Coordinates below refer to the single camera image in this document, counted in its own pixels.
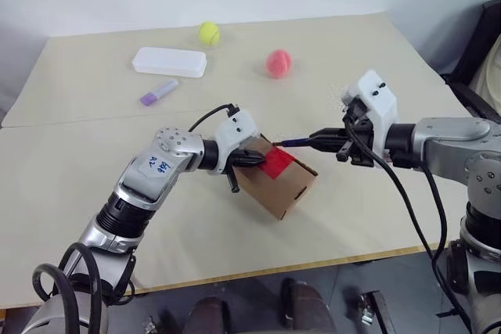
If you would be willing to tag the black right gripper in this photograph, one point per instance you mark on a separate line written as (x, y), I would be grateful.
(362, 142)

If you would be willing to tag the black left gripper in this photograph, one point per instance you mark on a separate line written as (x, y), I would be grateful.
(236, 160)

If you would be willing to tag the dark blue pen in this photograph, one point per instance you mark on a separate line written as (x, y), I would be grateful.
(295, 142)

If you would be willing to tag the brown cardboard box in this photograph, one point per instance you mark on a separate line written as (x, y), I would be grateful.
(282, 193)

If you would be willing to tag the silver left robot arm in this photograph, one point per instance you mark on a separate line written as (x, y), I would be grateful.
(156, 169)

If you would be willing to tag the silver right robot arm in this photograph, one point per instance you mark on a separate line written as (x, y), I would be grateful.
(450, 134)

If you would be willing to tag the pink peach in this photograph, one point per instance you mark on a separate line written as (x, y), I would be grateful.
(278, 64)

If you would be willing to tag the purple highlighter pen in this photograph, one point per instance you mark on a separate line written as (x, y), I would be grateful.
(158, 92)

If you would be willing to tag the white plastic pencil case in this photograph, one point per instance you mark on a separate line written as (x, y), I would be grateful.
(169, 62)

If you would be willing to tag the yellow tennis ball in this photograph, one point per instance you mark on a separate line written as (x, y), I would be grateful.
(209, 33)

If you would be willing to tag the cream cushion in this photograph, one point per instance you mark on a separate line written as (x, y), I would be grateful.
(489, 72)

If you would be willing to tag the black metal bar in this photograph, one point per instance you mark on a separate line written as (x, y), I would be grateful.
(383, 312)

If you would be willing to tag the black chair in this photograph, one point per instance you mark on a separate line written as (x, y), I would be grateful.
(487, 25)

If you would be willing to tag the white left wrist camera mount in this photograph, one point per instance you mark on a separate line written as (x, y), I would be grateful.
(235, 134)

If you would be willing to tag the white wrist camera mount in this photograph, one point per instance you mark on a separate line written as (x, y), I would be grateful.
(235, 134)
(377, 95)

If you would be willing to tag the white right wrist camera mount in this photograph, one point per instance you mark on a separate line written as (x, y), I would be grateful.
(377, 95)

